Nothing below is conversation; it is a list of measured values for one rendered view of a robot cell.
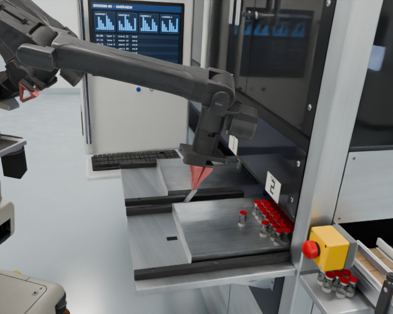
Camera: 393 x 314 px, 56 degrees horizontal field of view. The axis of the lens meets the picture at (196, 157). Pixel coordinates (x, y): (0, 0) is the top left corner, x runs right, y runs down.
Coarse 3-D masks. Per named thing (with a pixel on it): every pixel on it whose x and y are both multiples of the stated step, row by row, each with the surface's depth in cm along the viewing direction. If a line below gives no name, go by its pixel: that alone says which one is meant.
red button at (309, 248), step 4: (308, 240) 81; (312, 240) 81; (304, 244) 81; (308, 244) 80; (312, 244) 80; (304, 248) 81; (308, 248) 80; (312, 248) 79; (316, 248) 80; (304, 252) 81; (308, 252) 80; (312, 252) 79; (316, 252) 79; (304, 256) 81; (308, 256) 80; (312, 256) 79; (316, 256) 80
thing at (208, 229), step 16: (176, 208) 113; (192, 208) 114; (208, 208) 116; (224, 208) 117; (240, 208) 118; (176, 224) 108; (192, 224) 108; (208, 224) 109; (224, 224) 109; (256, 224) 110; (192, 240) 101; (208, 240) 101; (224, 240) 102; (240, 240) 102; (256, 240) 102; (192, 256) 90; (208, 256) 91; (224, 256) 92; (240, 256) 93
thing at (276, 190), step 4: (268, 172) 105; (268, 176) 105; (272, 176) 103; (268, 180) 105; (276, 180) 100; (268, 184) 106; (272, 184) 103; (276, 184) 100; (280, 184) 98; (268, 188) 106; (272, 188) 103; (276, 188) 101; (280, 188) 99; (268, 192) 106; (276, 192) 101; (272, 196) 103; (276, 196) 101; (276, 200) 101
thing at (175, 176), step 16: (160, 160) 143; (176, 160) 144; (160, 176) 134; (176, 176) 137; (208, 176) 139; (224, 176) 139; (240, 176) 140; (176, 192) 121; (208, 192) 124; (256, 192) 128
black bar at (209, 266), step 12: (288, 252) 95; (180, 264) 89; (192, 264) 89; (204, 264) 89; (216, 264) 90; (228, 264) 90; (240, 264) 91; (252, 264) 92; (264, 264) 93; (144, 276) 86; (156, 276) 86; (168, 276) 87
